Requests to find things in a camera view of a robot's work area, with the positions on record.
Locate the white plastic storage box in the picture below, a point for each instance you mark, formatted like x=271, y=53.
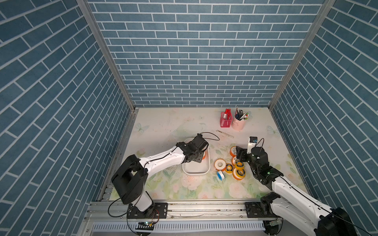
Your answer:
x=197, y=169

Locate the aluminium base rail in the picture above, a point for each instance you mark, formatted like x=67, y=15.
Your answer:
x=177, y=210

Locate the yellow black tape roll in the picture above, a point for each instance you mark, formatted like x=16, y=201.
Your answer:
x=229, y=168
x=239, y=165

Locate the red marker in mesh holder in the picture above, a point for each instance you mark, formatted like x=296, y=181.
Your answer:
x=227, y=113

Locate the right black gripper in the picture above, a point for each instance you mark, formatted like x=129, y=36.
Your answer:
x=242, y=152

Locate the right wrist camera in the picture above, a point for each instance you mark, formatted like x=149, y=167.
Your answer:
x=253, y=140

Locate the pink mesh pen holder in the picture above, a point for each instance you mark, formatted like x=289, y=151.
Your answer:
x=225, y=122

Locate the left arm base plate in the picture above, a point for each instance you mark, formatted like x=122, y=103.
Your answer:
x=156, y=210

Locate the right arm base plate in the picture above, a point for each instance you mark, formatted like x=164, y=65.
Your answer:
x=254, y=210

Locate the small blue tape roll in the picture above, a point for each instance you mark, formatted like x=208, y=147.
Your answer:
x=220, y=175

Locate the pink bucket pen holder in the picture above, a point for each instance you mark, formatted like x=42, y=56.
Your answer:
x=238, y=122

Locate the large yellow orange tape roll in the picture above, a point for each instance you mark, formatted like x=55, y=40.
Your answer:
x=239, y=174

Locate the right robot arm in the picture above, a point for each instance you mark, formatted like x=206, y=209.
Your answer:
x=291, y=203

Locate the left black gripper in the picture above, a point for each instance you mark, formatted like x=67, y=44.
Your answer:
x=200, y=158

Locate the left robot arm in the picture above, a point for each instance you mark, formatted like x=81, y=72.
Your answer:
x=130, y=178

